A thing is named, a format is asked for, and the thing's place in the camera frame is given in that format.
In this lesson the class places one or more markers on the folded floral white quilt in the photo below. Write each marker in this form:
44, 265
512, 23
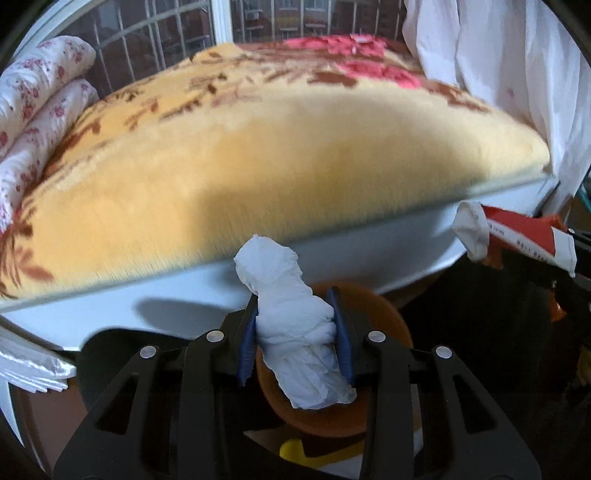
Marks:
43, 93

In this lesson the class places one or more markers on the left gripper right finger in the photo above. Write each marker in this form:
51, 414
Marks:
371, 359

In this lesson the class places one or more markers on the floral yellow plush blanket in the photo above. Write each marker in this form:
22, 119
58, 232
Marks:
288, 139

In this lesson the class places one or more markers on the orange plastic trash bin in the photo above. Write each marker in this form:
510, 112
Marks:
339, 420

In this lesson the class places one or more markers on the white window frame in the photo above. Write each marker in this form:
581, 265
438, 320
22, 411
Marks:
134, 39

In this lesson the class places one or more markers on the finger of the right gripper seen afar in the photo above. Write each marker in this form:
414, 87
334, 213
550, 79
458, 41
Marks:
577, 249

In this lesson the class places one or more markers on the white bed frame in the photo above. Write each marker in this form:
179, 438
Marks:
382, 257

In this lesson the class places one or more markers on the yellow plastic stool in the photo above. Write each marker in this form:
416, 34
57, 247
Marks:
344, 461

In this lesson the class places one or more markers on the white papers stack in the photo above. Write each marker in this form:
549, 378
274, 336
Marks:
31, 367

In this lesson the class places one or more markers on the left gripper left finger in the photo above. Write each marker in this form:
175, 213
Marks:
215, 366

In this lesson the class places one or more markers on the white tissue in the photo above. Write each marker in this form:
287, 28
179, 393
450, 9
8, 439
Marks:
295, 327

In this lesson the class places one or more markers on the red white carton wrapper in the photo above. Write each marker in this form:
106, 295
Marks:
485, 231

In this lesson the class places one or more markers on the white curtain right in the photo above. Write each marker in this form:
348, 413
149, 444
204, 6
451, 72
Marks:
518, 56

